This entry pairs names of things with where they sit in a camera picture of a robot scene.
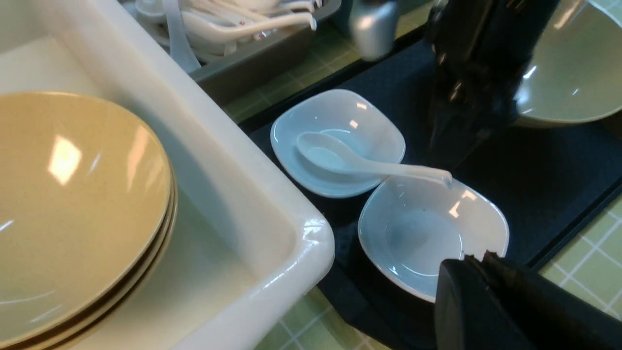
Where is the top tan bowl in stack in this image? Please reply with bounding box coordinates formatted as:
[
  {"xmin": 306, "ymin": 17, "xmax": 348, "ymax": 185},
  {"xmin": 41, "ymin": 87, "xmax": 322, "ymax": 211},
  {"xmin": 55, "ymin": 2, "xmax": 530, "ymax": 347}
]
[{"xmin": 0, "ymin": 91, "xmax": 172, "ymax": 350}]

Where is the white soup spoon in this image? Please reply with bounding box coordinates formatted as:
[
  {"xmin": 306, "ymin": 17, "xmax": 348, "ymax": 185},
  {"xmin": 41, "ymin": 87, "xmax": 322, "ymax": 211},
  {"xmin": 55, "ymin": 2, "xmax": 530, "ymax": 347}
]
[{"xmin": 297, "ymin": 132, "xmax": 453, "ymax": 188}]

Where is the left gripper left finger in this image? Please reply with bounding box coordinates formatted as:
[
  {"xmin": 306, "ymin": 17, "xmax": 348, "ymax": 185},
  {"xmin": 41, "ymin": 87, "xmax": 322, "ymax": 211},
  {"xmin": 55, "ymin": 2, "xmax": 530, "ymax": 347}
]
[{"xmin": 434, "ymin": 260, "xmax": 526, "ymax": 350}]

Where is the tan noodle bowl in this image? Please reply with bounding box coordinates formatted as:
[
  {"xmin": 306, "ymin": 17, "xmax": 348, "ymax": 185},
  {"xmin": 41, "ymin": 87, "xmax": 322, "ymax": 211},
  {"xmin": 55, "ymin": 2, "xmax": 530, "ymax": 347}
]
[{"xmin": 516, "ymin": 0, "xmax": 622, "ymax": 128}]

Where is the pile of white soup spoons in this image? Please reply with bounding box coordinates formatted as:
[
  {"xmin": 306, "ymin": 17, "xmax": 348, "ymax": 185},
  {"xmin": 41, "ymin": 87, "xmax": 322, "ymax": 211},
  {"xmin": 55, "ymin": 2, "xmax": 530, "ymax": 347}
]
[{"xmin": 135, "ymin": 0, "xmax": 324, "ymax": 73}]

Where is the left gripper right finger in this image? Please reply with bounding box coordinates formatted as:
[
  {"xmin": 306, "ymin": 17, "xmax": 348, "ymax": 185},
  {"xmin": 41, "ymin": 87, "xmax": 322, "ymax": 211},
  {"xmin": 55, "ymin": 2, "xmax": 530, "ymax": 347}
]
[{"xmin": 465, "ymin": 252, "xmax": 622, "ymax": 350}]

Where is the tan bowl in stack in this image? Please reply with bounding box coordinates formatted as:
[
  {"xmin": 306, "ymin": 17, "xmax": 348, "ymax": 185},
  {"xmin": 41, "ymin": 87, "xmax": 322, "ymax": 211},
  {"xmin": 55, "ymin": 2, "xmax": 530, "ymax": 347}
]
[
  {"xmin": 46, "ymin": 189, "xmax": 178, "ymax": 350},
  {"xmin": 0, "ymin": 91, "xmax": 172, "ymax": 350},
  {"xmin": 6, "ymin": 168, "xmax": 178, "ymax": 350}
]

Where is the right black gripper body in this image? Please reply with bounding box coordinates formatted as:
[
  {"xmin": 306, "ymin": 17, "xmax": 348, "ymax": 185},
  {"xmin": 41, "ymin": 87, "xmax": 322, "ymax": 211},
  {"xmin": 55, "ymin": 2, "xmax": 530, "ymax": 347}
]
[{"xmin": 426, "ymin": 0, "xmax": 559, "ymax": 170}]

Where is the large white plastic tub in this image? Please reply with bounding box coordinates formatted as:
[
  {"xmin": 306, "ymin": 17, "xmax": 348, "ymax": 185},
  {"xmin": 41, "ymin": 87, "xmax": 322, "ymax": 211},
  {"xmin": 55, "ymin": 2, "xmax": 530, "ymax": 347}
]
[{"xmin": 1, "ymin": 0, "xmax": 335, "ymax": 350}]

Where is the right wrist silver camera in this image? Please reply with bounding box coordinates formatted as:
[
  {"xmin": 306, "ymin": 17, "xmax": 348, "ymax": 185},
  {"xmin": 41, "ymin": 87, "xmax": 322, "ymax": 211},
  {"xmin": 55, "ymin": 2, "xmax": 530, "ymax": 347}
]
[{"xmin": 349, "ymin": 0, "xmax": 399, "ymax": 62}]

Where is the white square dish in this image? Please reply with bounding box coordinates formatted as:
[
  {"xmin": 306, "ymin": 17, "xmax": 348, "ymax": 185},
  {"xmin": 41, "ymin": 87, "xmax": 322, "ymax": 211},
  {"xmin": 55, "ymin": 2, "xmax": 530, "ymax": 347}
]
[
  {"xmin": 358, "ymin": 176, "xmax": 510, "ymax": 303},
  {"xmin": 270, "ymin": 89, "xmax": 406, "ymax": 198}
]

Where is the grey plastic spoon bin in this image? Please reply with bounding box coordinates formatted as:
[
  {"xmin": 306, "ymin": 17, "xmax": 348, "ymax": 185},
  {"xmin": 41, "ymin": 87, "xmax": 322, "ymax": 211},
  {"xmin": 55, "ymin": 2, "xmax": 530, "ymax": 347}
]
[{"xmin": 121, "ymin": 0, "xmax": 342, "ymax": 105}]

